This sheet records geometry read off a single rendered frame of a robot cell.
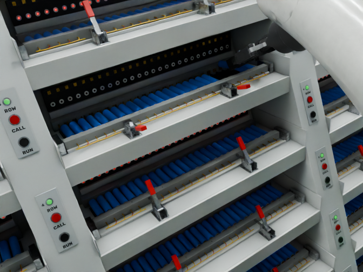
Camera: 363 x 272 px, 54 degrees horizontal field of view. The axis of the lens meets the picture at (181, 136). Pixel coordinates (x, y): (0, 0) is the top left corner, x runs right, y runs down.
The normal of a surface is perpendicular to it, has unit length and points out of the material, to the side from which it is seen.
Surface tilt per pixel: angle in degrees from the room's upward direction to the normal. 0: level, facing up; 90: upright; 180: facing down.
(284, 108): 90
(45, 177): 90
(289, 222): 19
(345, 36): 52
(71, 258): 90
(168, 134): 109
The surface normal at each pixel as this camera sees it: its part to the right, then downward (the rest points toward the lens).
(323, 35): -0.92, 0.01
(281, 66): -0.84, 0.36
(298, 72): 0.47, 0.07
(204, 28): 0.53, 0.37
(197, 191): -0.12, -0.86
